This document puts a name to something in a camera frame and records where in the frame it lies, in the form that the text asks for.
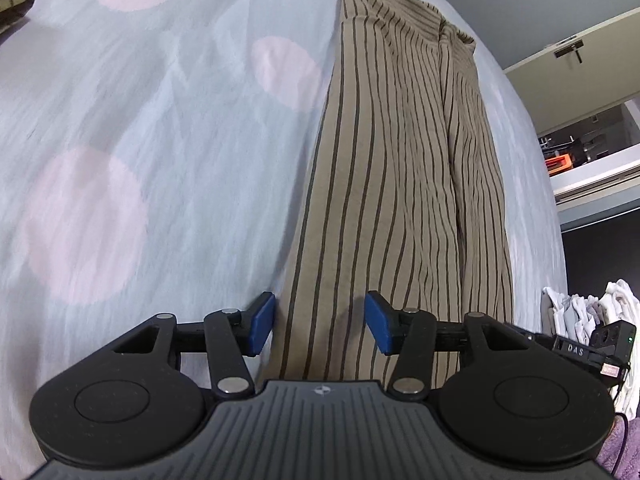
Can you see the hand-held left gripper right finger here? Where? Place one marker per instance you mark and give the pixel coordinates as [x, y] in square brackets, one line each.
[377, 322]

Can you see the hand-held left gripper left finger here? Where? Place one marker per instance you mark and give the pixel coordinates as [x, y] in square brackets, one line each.
[262, 322]

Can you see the tan striped button shirt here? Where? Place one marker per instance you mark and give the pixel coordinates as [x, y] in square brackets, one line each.
[390, 160]

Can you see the tan striped shorts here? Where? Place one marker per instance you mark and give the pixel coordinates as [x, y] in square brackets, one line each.
[12, 7]

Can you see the pile of white clothes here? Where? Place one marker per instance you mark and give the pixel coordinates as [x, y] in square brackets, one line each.
[575, 310]

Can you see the purple fuzzy garment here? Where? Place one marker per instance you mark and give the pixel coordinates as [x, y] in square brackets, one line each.
[632, 460]

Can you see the orange object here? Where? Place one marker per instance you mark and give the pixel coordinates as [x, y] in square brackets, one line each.
[559, 164]

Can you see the cream door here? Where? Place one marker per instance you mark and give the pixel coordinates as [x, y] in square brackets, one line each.
[575, 85]

